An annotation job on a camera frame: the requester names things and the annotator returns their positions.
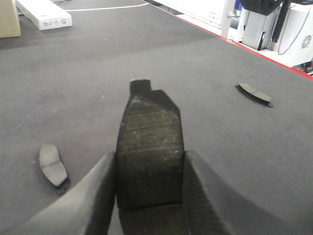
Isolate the red conveyor frame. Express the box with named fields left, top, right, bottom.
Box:
left=150, top=0, right=313, bottom=78

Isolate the grey brake pad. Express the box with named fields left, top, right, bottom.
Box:
left=116, top=79, right=188, bottom=235
left=236, top=83, right=273, bottom=107
left=39, top=144, right=69, bottom=195

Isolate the white robot cart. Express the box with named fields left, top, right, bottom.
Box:
left=240, top=0, right=313, bottom=75

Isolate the cardboard box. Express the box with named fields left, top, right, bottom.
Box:
left=0, top=0, right=21, bottom=38

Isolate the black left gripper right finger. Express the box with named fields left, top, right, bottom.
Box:
left=182, top=150, right=312, bottom=235

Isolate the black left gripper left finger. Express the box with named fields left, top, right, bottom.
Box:
left=1, top=152, right=116, bottom=235

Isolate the white flat box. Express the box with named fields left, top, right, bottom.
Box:
left=16, top=0, right=73, bottom=31

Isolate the white machine post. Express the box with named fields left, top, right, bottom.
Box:
left=220, top=0, right=236, bottom=39

